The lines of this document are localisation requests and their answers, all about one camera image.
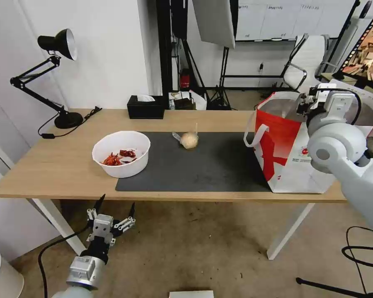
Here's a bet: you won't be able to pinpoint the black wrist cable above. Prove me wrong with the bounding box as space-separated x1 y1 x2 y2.
310 87 373 138
38 229 92 298

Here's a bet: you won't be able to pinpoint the black floor stand bar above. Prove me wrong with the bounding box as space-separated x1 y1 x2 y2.
295 276 373 298

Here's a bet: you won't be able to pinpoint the white waste bin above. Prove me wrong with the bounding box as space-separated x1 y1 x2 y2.
0 246 25 298

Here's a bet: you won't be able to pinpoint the black lamp power cable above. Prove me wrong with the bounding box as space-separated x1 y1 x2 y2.
38 106 103 139

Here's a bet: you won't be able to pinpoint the brown paper bag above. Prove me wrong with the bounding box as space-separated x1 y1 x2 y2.
173 91 196 110

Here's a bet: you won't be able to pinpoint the black desk lamp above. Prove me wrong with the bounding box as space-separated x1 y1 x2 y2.
10 28 84 130

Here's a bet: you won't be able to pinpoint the red chili scrap pile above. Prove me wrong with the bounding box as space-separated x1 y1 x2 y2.
99 151 125 166

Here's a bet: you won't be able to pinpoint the white round bowl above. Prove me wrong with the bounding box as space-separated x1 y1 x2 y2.
92 130 151 179

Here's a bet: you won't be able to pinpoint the black floor cable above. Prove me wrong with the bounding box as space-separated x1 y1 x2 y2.
342 226 373 298

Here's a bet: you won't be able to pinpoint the black desk mat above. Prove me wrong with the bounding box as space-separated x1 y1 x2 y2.
115 131 273 193

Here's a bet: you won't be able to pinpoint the red white takeout bag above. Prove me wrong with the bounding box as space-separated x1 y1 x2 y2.
243 91 373 195

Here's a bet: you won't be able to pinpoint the black light stand tripod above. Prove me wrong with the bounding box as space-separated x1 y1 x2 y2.
204 46 234 111

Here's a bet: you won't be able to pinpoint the white plastic bag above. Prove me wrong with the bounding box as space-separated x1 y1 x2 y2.
189 90 208 111

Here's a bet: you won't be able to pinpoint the white robot front shell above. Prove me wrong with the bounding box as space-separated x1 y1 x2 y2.
169 290 215 298

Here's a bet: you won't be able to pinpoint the white softbox light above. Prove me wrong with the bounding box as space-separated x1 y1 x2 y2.
191 0 240 50

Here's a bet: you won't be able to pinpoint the monitor with colourful picture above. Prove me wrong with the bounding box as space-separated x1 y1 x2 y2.
332 13 373 84

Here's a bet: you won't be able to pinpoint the crumpled clear plastic food wrapper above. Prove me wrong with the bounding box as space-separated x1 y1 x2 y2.
172 123 201 151

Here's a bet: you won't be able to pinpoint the wooden table with white legs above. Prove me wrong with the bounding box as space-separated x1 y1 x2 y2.
0 108 357 261

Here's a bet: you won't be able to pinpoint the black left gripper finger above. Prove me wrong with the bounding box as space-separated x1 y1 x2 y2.
113 202 137 232
87 194 106 222

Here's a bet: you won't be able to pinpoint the black tissue box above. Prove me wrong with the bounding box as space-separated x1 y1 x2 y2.
126 94 166 120

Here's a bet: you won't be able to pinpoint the black metal rack post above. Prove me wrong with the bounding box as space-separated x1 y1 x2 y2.
156 0 189 110

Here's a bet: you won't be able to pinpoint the red fire extinguisher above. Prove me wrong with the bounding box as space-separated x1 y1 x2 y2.
180 68 191 93

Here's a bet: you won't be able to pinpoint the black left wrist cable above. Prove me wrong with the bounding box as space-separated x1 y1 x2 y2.
38 229 92 298

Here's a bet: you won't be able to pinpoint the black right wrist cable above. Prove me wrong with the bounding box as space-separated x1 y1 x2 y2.
310 87 373 138

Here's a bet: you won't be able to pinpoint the white office chair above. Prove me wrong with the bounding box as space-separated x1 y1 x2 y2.
282 34 331 93

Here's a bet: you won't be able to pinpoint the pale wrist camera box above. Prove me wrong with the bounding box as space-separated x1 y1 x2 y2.
92 214 114 239

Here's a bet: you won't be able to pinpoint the white wall whiteboard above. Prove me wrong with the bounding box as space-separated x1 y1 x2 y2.
235 0 361 43

